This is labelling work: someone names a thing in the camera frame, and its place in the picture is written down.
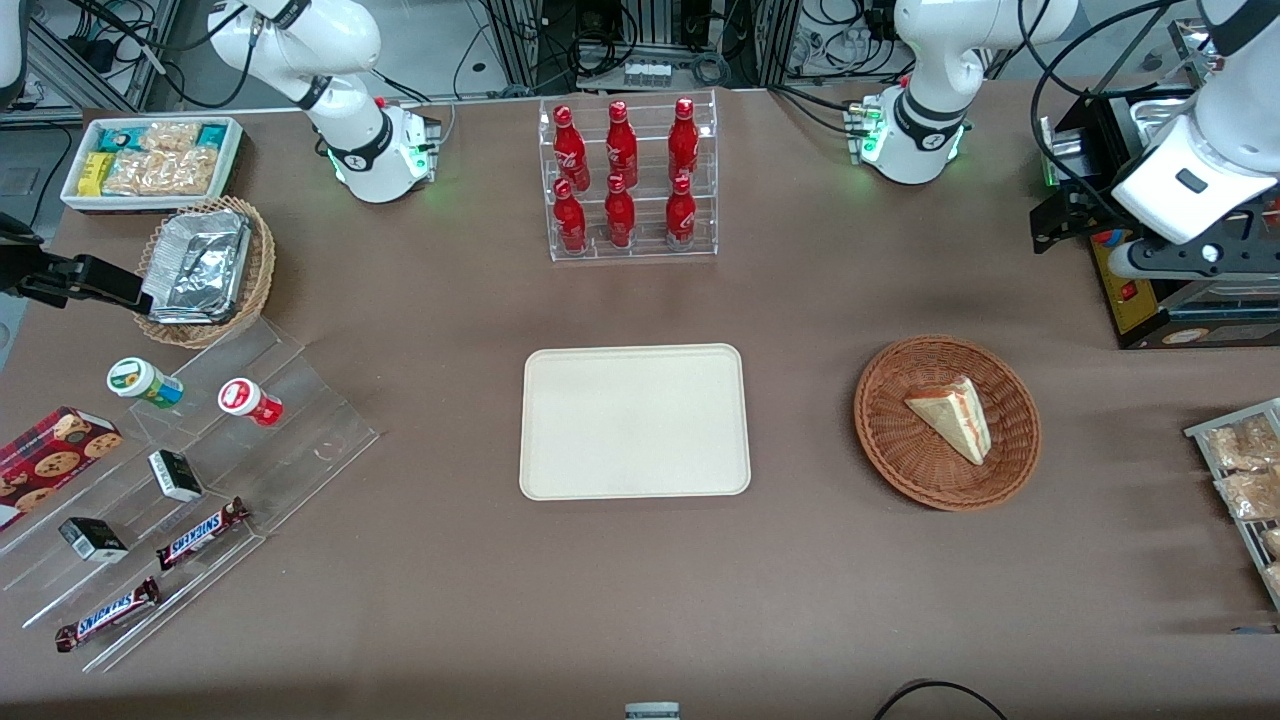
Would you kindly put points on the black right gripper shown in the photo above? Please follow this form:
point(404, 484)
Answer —
point(28, 268)

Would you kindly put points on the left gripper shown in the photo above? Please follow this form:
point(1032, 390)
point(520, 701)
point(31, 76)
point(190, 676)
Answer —
point(1097, 186)

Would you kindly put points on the triangular sandwich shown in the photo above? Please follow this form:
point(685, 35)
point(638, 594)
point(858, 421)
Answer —
point(955, 415)

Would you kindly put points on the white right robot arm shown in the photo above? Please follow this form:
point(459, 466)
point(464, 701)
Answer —
point(370, 150)

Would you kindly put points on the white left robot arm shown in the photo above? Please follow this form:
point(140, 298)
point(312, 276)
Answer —
point(925, 100)

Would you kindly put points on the tan wicker basket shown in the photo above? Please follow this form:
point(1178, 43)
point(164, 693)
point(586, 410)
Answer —
point(262, 270)

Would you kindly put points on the grey snack tray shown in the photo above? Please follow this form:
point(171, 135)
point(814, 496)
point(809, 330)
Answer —
point(1200, 432)

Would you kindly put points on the brown round wicker basket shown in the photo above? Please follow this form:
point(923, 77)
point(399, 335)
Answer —
point(900, 450)

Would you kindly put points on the cream rectangular tray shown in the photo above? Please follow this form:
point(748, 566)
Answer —
point(635, 422)

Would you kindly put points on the silver foil pack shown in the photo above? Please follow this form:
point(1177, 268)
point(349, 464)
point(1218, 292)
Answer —
point(195, 285)
point(215, 228)

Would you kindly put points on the white rectangular snack bin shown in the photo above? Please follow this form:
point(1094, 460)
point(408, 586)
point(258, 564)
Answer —
point(75, 200)

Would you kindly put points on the green lidded cup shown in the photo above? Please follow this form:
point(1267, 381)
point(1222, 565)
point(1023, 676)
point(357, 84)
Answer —
point(140, 380)

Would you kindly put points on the yellow snack pack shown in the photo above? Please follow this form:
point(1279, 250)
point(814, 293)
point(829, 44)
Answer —
point(94, 173)

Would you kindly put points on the black food warmer machine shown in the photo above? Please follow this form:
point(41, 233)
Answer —
point(1130, 300)

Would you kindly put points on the clear bag of crackers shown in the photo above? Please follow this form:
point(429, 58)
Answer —
point(160, 172)

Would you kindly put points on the steel warmer pan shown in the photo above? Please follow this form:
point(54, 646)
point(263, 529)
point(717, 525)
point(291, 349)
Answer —
point(1150, 105)

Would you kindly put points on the teal snack pack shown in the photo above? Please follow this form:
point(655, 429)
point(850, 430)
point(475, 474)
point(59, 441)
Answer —
point(120, 138)

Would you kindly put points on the red lidded cup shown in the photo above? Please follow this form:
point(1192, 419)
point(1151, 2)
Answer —
point(245, 400)

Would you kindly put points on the red cookie box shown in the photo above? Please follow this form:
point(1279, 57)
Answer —
point(50, 460)

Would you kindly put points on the small black box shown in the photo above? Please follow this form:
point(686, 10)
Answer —
point(92, 540)
point(175, 475)

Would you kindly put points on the clear acrylic step display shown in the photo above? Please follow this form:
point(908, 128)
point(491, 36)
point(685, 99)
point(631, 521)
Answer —
point(300, 440)

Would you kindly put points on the snickers bar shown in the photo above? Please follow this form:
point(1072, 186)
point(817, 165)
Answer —
point(108, 615)
point(200, 535)

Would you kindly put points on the clear bag of pastry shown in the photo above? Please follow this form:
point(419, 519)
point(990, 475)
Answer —
point(1272, 543)
point(1250, 495)
point(1245, 445)

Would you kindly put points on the red cola bottle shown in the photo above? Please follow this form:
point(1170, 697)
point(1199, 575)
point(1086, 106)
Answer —
point(621, 148)
point(680, 213)
point(683, 142)
point(570, 155)
point(569, 220)
point(619, 215)

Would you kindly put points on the clear acrylic bottle rack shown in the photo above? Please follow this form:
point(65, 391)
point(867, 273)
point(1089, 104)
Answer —
point(650, 250)

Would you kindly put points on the white power strip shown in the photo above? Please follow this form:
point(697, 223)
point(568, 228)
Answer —
point(648, 74)

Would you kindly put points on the small grey box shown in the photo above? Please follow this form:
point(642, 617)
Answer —
point(652, 712)

